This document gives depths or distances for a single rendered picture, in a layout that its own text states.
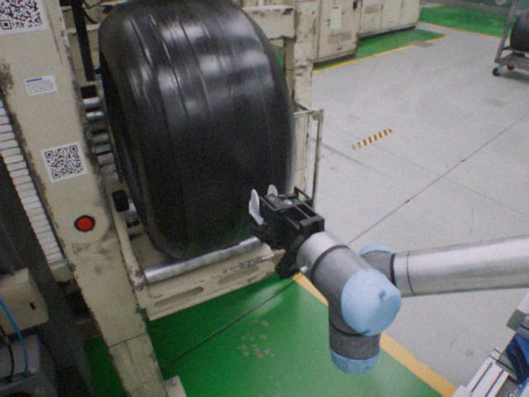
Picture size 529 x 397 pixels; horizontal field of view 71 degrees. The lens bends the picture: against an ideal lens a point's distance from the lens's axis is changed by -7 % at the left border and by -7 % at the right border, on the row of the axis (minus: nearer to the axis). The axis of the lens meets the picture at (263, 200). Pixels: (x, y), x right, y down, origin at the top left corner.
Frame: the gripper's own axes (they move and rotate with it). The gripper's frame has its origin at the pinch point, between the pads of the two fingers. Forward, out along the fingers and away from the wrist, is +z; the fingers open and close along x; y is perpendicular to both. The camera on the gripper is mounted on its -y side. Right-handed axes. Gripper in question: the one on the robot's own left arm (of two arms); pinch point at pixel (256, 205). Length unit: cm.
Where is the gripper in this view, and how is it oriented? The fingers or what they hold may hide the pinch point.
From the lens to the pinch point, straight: 76.0
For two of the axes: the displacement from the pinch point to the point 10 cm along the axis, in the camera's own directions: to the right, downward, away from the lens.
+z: -4.6, -4.2, 7.8
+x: -8.9, 2.6, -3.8
